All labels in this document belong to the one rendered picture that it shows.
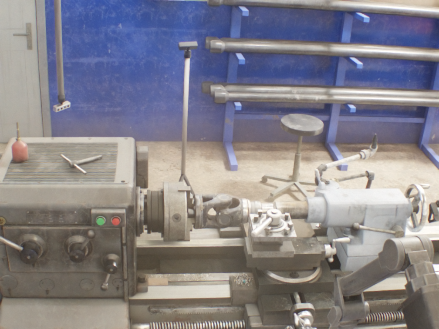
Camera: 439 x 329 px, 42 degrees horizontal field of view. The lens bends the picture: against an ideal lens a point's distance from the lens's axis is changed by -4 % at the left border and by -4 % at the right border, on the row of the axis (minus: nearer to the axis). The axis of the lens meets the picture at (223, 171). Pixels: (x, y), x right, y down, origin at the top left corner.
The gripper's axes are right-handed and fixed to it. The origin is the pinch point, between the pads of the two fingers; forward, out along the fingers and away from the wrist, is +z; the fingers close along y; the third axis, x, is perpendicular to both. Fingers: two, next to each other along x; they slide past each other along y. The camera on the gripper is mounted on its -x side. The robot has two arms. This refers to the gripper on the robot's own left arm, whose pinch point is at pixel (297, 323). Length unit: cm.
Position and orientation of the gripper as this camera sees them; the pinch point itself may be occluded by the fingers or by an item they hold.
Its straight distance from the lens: 228.1
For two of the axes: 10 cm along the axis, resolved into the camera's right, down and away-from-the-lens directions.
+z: -1.1, -4.7, 8.7
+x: 6.9, 5.9, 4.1
